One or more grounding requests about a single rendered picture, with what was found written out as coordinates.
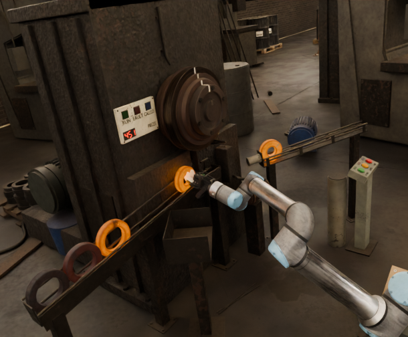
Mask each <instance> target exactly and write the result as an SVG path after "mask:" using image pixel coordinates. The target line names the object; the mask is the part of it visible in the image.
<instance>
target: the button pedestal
mask: <svg viewBox="0 0 408 337"><path fill-rule="evenodd" d="M362 157H363V158H365V159H364V160H361V158H362ZM362 157H361V158H360V159H359V160H358V161H357V162H356V164H355V165H354V166H353V167H352V168H351V169H350V170H349V172H348V175H347V176H348V177H350V178H352V179H354V180H356V206H355V228H354V237H353V238H352V240H351V241H350V243H349V244H348V245H347V247H346V249H345V250H347V251H351V252H354V253H358V254H361V255H365V256H368V257H370V255H371V253H372V252H373V249H374V248H375V246H376V244H377V243H378V241H375V240H372V239H369V234H370V220H371V194H372V179H373V172H374V171H375V170H376V168H377V166H378V164H379V163H378V162H375V161H373V160H372V163H368V162H366V159H368V158H367V157H365V156H362ZM358 162H361V163H360V165H359V164H357V163H358ZM362 163H366V164H368V166H369V167H368V168H365V167H363V166H362ZM355 166H356V167H357V168H356V169H353V168H354V167H355ZM358 168H363V169H364V170H365V171H364V172H363V173H362V172H359V171H358Z"/></svg>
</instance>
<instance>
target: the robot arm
mask: <svg viewBox="0 0 408 337"><path fill-rule="evenodd" d="M203 172H205V171H203V170H201V173H196V174H195V173H194V170H191V171H190V172H187V174H186V175H185V177H184V179H185V180H186V182H187V183H188V185H190V186H191V187H193V188H196V189H201V190H200V191H199V192H198V193H197V194H196V195H195V196H196V198H197V199H200V198H201V197H203V195H204V194H205V193H206V192H208V193H209V195H210V196H211V197H213V198H214V199H217V200H218V201H220V202H222V203H224V204H226V205H227V206H229V207H231V208H232V209H234V210H236V211H242V210H244V209H245V208H246V207H247V202H248V201H249V199H250V198H251V196H252V195H253V194H255V195H256V196H257V197H259V198H260V199H261V200H263V201H264V202H265V203H267V204H268V205H269V206H270V207H272V208H273V209H275V210H276V211H277V212H278V213H279V214H281V215H282V216H284V218H285V221H286V224H285V225H284V226H283V227H282V229H281V230H280V232H279V233H278V234H277V235H276V236H275V238H274V239H273V240H272V242H271V243H270V245H269V246H268V250H269V252H270V253H271V254H272V255H273V256H274V257H275V258H276V259H277V260H278V261H279V262H280V263H281V264H282V265H283V266H284V267H285V268H287V267H289V266H290V267H292V268H294V269H295V270H296V271H298V272H299V273H301V274H302V275H303V276H305V277H306V278H308V279H309V280H310V281H311V282H313V283H314V284H316V285H317V286H318V287H319V288H321V289H322V290H324V291H325V292H326V293H327V294H329V295H330V296H332V297H333V298H334V299H335V300H337V301H338V302H340V303H341V304H342V305H344V306H345V307H347V308H348V309H349V310H350V311H352V312H353V313H355V314H356V315H357V316H358V320H359V322H360V324H359V326H360V327H361V329H362V330H363V331H365V332H366V333H367V334H368V335H369V336H370V337H399V336H400V335H401V333H402V332H403V331H404V329H405V328H406V327H407V326H408V271H402V272H399V273H396V274H395V275H393V276H392V278H391V279H390V280H389V284H388V288H387V290H386V291H385V292H384V294H383V295H382V296H377V295H373V296H372V295H370V293H368V292H367V291H365V290H364V289H362V287H360V286H359V285H357V284H356V283H355V282H353V281H352V280H351V279H350V278H348V277H347V276H345V275H344V274H343V273H342V272H341V271H339V270H338V269H336V268H335V267H334V266H333V265H331V264H330V263H328V262H327V261H326V260H325V259H323V258H322V257H320V256H319V255H318V254H317V253H315V252H314V251H312V250H311V249H310V248H309V247H308V246H307V245H306V244H307V242H308V241H309V240H310V238H311V236H312V233H313V230H314V216H313V214H312V211H311V210H310V208H309V207H308V206H307V205H305V204H304V203H302V202H295V201H293V200H291V199H290V198H289V197H287V196H285V195H284V194H282V193H281V192H279V191H278V190H276V189H275V188H273V187H272V186H270V185H269V184H267V183H265V182H264V179H263V178H262V177H261V176H260V175H258V174H257V173H255V172H253V171H251V172H250V173H249V174H248V175H247V176H246V178H245V179H244V180H243V182H242V183H241V184H240V186H239V187H238V188H237V189H236V191H235V190H233V189H231V188H229V187H227V186H225V185H224V184H222V183H220V182H218V181H216V182H215V179H214V178H213V177H210V176H209V173H207V172H205V173H207V174H206V175H205V174H203Z"/></svg>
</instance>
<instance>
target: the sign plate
mask: <svg viewBox="0 0 408 337"><path fill-rule="evenodd" d="M148 102H150V104H151V109H149V110H146V106H145V104H146V103H148ZM137 106H139V107H140V113H139V114H135V113H134V108H135V107H137ZM127 110H128V115H129V117H128V118H125V119H123V116H122V112H124V111H127ZM113 111H114V116H115V120H116V125H117V129H118V134H119V137H120V143H121V144H125V143H127V142H130V141H131V140H134V139H136V138H138V137H140V136H143V135H145V134H147V133H149V132H152V131H153V130H156V129H158V128H159V126H158V121H157V114H156V110H155V103H154V99H153V96H149V97H147V98H144V99H142V100H138V101H136V102H133V103H130V104H127V105H125V106H121V107H119V108H116V109H113ZM129 131H130V132H129ZM128 132H129V134H131V135H132V137H131V135H129V134H128V135H127V133H128ZM134 133H135V134H134ZM124 134H125V135H126V136H125V135H124ZM130 137H131V138H130Z"/></svg>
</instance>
